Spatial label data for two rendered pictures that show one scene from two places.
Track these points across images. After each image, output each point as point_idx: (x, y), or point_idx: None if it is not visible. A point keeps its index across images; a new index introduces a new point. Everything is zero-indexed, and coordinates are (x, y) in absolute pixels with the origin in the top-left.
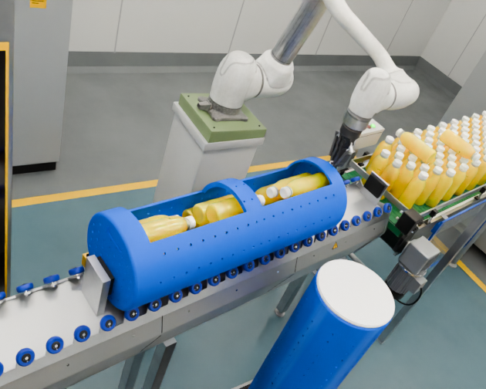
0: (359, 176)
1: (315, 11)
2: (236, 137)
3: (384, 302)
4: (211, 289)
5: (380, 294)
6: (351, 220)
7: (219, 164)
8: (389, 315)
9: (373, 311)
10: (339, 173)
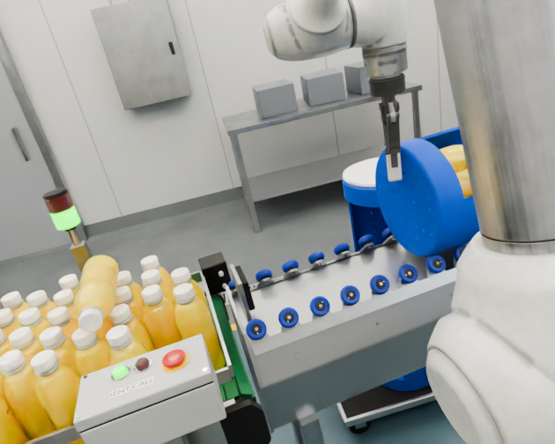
0: (249, 322)
1: None
2: None
3: (356, 167)
4: None
5: (356, 171)
6: (322, 260)
7: None
8: (357, 163)
9: (373, 162)
10: (251, 400)
